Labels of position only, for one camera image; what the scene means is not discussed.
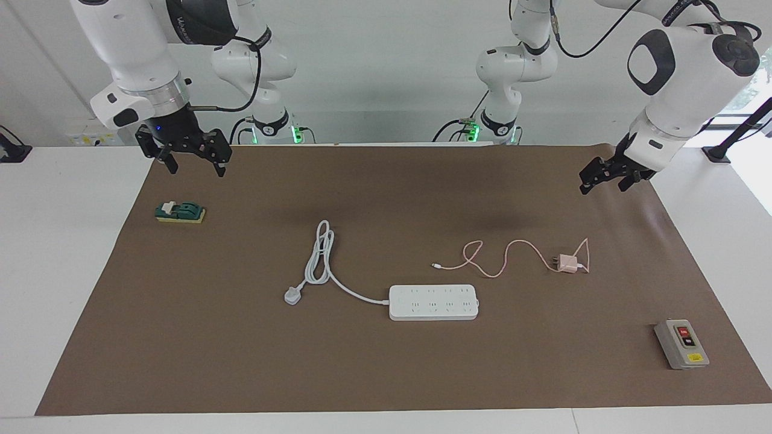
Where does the pink charger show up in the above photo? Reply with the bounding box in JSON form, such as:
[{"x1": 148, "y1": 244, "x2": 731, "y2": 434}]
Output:
[{"x1": 548, "y1": 253, "x2": 580, "y2": 274}]

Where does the pink charging cable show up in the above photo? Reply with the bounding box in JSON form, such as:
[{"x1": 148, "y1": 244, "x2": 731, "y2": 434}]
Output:
[{"x1": 432, "y1": 237, "x2": 590, "y2": 278}]

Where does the white power strip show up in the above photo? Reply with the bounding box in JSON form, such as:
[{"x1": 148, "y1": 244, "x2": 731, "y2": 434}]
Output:
[{"x1": 388, "y1": 285, "x2": 480, "y2": 321}]

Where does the black clamp stand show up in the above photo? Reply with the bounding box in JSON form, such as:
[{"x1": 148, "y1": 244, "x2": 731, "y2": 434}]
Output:
[{"x1": 701, "y1": 96, "x2": 772, "y2": 164}]

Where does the glass window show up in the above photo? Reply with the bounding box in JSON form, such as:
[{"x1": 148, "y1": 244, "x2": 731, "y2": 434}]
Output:
[{"x1": 704, "y1": 47, "x2": 772, "y2": 130}]

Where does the black table clamp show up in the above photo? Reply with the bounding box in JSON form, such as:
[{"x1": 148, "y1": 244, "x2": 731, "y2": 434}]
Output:
[{"x1": 0, "y1": 125, "x2": 33, "y2": 163}]

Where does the brown table mat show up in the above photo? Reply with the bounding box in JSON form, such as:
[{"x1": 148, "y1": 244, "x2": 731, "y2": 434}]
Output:
[{"x1": 35, "y1": 143, "x2": 772, "y2": 417}]

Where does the black right base cable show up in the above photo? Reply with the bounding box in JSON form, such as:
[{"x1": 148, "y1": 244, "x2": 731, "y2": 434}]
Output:
[{"x1": 229, "y1": 116, "x2": 257, "y2": 145}]

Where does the black base cable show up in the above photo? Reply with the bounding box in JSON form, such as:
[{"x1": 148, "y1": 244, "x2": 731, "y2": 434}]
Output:
[
  {"x1": 229, "y1": 116, "x2": 257, "y2": 145},
  {"x1": 432, "y1": 90, "x2": 490, "y2": 143}
]

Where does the green knife switch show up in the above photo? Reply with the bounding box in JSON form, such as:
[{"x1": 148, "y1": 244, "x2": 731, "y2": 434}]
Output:
[{"x1": 155, "y1": 201, "x2": 206, "y2": 224}]

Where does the white wall outlet box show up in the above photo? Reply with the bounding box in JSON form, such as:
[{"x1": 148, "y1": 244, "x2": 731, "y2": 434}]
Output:
[{"x1": 69, "y1": 124, "x2": 136, "y2": 146}]

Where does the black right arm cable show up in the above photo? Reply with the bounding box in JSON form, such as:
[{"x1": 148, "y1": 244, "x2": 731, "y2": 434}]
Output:
[{"x1": 192, "y1": 35, "x2": 262, "y2": 113}]

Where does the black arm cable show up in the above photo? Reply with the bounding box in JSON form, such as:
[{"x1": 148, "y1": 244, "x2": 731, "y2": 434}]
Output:
[
  {"x1": 192, "y1": 35, "x2": 262, "y2": 113},
  {"x1": 549, "y1": 0, "x2": 762, "y2": 59}
]

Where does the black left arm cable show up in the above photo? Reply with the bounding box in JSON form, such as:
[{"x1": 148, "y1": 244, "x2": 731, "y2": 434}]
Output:
[{"x1": 549, "y1": 0, "x2": 762, "y2": 59}]

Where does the white power cord with plug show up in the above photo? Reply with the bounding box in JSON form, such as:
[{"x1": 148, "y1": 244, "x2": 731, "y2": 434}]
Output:
[{"x1": 283, "y1": 220, "x2": 391, "y2": 306}]

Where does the black left base cable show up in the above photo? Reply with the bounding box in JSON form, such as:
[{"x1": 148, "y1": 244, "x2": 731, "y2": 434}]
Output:
[{"x1": 432, "y1": 90, "x2": 490, "y2": 143}]

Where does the grey push-button switch box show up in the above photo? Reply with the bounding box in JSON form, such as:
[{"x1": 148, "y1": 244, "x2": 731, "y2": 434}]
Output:
[{"x1": 654, "y1": 319, "x2": 710, "y2": 370}]

